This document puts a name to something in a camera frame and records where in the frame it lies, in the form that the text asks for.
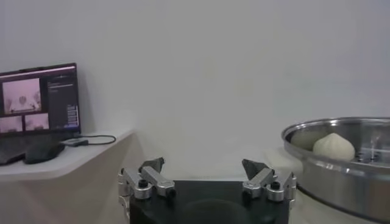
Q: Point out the black laptop with dark screen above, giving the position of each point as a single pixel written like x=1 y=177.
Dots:
x=61 y=97

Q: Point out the small black usb device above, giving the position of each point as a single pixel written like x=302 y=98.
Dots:
x=75 y=142

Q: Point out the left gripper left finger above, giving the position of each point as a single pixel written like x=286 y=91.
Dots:
x=157 y=179

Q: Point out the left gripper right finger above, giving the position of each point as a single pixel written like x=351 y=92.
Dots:
x=259 y=179

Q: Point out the stainless steel steamer basket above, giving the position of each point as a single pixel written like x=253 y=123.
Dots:
x=344 y=188

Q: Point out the black computer mouse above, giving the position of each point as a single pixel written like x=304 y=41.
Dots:
x=44 y=152

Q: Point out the white steamed baozi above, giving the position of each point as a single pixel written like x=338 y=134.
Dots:
x=333 y=147

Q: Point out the white side table with mouse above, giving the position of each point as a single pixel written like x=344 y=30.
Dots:
x=61 y=170

